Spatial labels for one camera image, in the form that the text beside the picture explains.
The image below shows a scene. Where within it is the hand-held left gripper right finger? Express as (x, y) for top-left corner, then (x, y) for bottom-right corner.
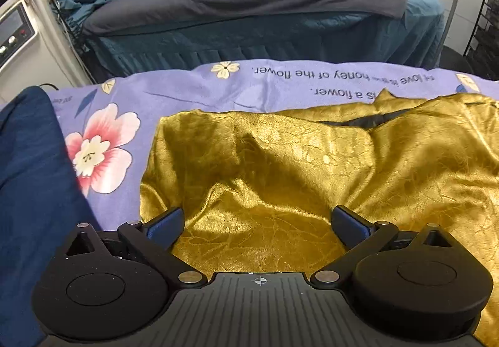
(310, 205), (455, 288)

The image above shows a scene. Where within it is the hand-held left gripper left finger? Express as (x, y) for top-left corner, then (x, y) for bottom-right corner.
(64, 207), (208, 288)

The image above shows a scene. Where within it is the gold velvet garment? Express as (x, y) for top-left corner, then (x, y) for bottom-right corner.
(139, 89), (499, 345)

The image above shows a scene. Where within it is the purple floral bedsheet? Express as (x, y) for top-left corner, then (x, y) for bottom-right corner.
(0, 58), (499, 223)

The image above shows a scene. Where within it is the navy blue cloth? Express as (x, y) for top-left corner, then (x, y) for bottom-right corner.
(0, 86), (98, 347)

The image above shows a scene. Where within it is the black stool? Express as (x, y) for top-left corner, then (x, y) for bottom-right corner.
(438, 46), (478, 72)

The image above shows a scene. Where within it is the teal skirted massage bed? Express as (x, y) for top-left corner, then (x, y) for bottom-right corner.
(84, 0), (445, 78)

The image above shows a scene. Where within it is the white machine with screen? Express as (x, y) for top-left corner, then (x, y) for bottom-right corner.
(0, 0), (94, 102)

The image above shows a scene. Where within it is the black wire rack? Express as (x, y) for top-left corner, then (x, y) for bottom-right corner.
(463, 0), (499, 80)

